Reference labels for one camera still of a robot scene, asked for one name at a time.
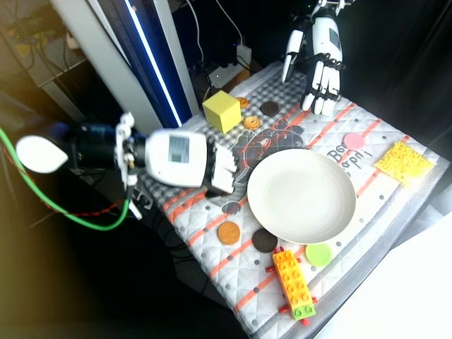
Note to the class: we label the pink round cookie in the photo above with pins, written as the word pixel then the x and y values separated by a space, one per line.
pixel 354 141

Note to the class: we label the orange brick toy vehicle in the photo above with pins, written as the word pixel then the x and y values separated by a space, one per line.
pixel 293 282

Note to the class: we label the twisted pretzel cookie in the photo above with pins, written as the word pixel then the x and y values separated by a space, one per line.
pixel 242 102

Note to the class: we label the white power adapter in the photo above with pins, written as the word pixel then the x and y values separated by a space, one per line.
pixel 243 53

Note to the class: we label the green round cookie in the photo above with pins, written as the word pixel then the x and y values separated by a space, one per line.
pixel 318 254

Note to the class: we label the orange round biscuit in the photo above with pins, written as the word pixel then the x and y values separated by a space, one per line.
pixel 228 233

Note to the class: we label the grey bear print quilt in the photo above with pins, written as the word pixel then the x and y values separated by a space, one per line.
pixel 370 219

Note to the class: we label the yellow cube block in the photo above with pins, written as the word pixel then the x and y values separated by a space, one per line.
pixel 222 109

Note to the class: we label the white power strip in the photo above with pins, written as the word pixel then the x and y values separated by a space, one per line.
pixel 226 76

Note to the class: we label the yellow waffle toy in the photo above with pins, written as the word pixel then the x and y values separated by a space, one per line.
pixel 402 162

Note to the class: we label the white round plate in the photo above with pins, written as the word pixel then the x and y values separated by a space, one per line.
pixel 300 197

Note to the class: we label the white pillar with blue strip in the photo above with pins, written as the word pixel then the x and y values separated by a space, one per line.
pixel 106 53

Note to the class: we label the black sandwich cookie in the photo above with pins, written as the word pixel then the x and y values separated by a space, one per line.
pixel 270 108
pixel 265 241

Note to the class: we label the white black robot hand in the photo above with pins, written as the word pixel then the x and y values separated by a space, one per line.
pixel 176 159
pixel 326 39

